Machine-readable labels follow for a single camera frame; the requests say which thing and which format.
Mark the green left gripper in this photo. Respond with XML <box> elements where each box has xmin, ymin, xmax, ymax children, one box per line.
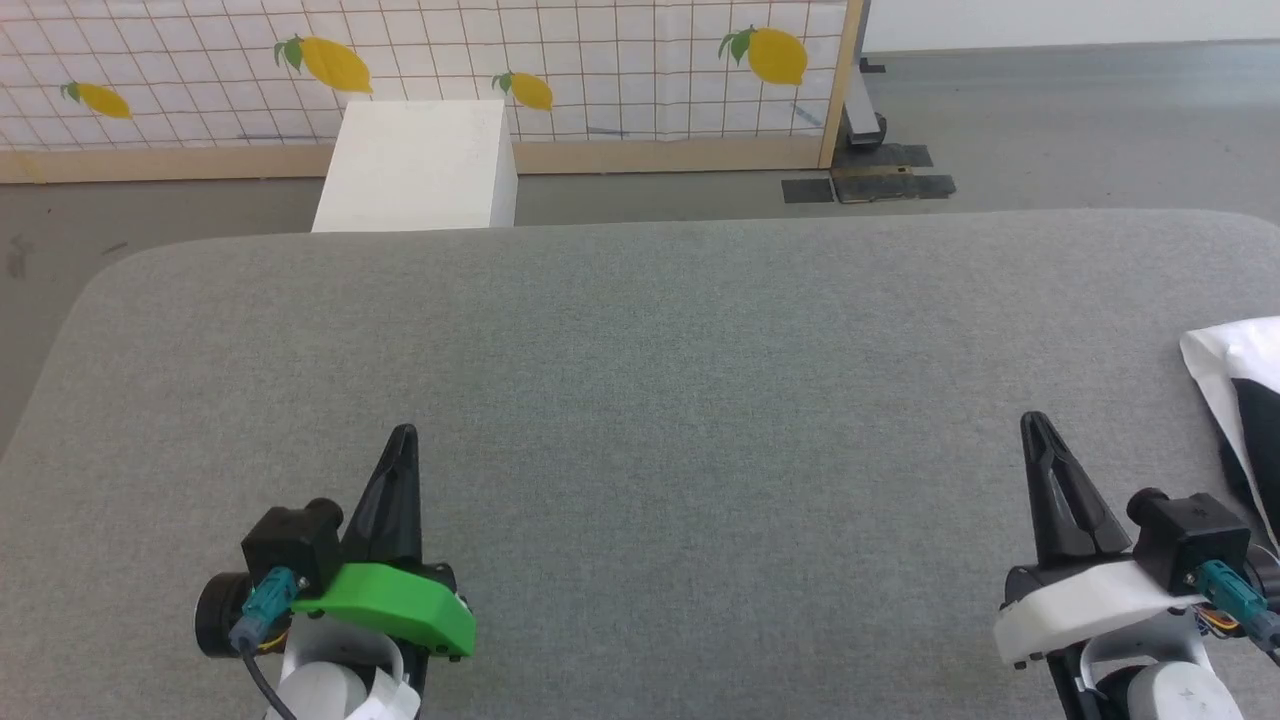
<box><xmin>195</xmin><ymin>424</ymin><xmax>477</xmax><ymax>663</ymax></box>

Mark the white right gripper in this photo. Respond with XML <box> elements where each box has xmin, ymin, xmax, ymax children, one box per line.
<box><xmin>993</xmin><ymin>411</ymin><xmax>1280</xmax><ymax>669</ymax></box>

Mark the white shirt with black sleeves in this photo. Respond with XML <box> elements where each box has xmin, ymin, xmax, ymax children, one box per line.
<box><xmin>1180</xmin><ymin>317</ymin><xmax>1280</xmax><ymax>546</ymax></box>

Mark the white rectangular box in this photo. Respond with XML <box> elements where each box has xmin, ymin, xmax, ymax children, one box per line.
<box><xmin>312</xmin><ymin>99</ymin><xmax>518</xmax><ymax>233</ymax></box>

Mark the grey metal board leg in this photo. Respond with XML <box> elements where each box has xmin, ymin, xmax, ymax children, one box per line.
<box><xmin>843</xmin><ymin>55</ymin><xmax>888</xmax><ymax>151</ymax></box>

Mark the white partition board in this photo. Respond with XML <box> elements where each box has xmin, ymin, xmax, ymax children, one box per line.
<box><xmin>862</xmin><ymin>0</ymin><xmax>1280</xmax><ymax>53</ymax></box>

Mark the lemon print grid panel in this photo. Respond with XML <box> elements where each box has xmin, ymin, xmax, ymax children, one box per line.
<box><xmin>0</xmin><ymin>0</ymin><xmax>866</xmax><ymax>184</ymax></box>

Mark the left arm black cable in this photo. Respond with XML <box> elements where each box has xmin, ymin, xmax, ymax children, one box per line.
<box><xmin>228</xmin><ymin>567</ymin><xmax>301</xmax><ymax>720</ymax></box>

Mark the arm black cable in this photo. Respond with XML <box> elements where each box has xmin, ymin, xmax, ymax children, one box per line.
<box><xmin>228</xmin><ymin>567</ymin><xmax>301</xmax><ymax>720</ymax></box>
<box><xmin>1195</xmin><ymin>562</ymin><xmax>1280</xmax><ymax>651</ymax></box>

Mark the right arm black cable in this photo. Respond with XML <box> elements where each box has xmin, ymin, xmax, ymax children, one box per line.
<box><xmin>1195</xmin><ymin>562</ymin><xmax>1280</xmax><ymax>651</ymax></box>

